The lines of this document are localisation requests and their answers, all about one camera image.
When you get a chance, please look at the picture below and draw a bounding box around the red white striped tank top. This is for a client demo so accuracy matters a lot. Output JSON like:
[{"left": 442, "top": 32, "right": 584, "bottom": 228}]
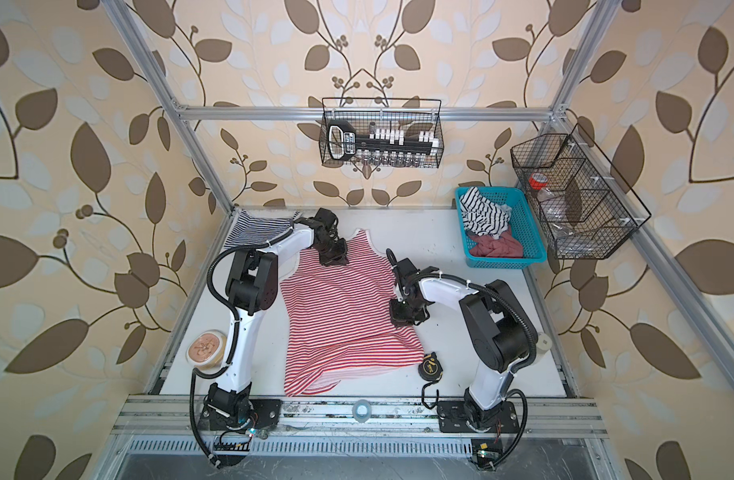
[{"left": 280, "top": 229, "right": 424, "bottom": 397}]

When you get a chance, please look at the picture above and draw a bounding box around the blue white striped tank top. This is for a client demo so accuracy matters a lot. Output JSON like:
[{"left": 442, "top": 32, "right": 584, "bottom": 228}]
[{"left": 223, "top": 210, "right": 299, "bottom": 250}]

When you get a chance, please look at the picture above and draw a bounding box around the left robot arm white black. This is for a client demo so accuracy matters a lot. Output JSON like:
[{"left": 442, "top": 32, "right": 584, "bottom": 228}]
[{"left": 186, "top": 208, "right": 348, "bottom": 430}]

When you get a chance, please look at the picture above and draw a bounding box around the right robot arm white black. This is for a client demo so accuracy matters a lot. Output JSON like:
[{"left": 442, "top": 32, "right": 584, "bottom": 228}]
[{"left": 386, "top": 249, "right": 538, "bottom": 432}]

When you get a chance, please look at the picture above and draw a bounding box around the maroon tank top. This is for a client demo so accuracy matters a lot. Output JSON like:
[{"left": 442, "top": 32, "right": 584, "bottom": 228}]
[{"left": 466, "top": 227, "right": 524, "bottom": 258}]

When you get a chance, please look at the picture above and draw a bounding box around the black white striped tank top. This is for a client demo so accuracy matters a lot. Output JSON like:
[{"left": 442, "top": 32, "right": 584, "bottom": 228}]
[{"left": 458, "top": 187, "right": 512, "bottom": 239}]

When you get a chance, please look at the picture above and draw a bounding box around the black white tool rack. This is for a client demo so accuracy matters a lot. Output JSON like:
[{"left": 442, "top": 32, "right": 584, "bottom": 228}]
[{"left": 319, "top": 119, "right": 444, "bottom": 168}]

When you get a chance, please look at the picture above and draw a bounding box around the teal plastic basket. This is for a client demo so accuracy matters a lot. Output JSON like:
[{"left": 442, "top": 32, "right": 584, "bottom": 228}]
[{"left": 455, "top": 186, "right": 546, "bottom": 270}]

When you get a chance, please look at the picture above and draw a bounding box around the red cap plastic bottle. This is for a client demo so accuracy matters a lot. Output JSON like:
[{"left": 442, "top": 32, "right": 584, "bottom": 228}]
[{"left": 528, "top": 172, "right": 567, "bottom": 222}]

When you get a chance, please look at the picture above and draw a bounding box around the small tape roll on rail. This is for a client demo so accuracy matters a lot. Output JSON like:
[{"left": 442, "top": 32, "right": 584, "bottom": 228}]
[{"left": 352, "top": 399, "right": 372, "bottom": 423}]

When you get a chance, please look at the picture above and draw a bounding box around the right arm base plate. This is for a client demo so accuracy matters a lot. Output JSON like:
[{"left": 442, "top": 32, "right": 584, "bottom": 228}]
[{"left": 436, "top": 401, "right": 520, "bottom": 434}]

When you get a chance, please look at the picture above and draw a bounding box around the black wire basket back wall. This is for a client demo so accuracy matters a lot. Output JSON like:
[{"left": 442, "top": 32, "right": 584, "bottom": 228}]
[{"left": 318, "top": 95, "right": 445, "bottom": 169}]

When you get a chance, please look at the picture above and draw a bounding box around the black wire basket wall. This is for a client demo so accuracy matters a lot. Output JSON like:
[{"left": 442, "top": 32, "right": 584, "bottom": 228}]
[
  {"left": 510, "top": 124, "right": 651, "bottom": 260},
  {"left": 318, "top": 95, "right": 445, "bottom": 169}
]

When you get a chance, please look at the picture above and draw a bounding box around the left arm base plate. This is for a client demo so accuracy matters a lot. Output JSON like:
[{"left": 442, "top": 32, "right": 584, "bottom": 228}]
[{"left": 197, "top": 398, "right": 282, "bottom": 431}]

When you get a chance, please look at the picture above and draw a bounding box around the black wire basket right wall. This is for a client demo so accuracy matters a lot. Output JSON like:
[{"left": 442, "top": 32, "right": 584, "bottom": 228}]
[{"left": 510, "top": 124, "right": 651, "bottom": 260}]

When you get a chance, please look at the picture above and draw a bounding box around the aluminium front rail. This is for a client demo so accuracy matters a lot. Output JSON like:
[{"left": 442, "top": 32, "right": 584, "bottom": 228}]
[{"left": 112, "top": 395, "right": 609, "bottom": 439}]

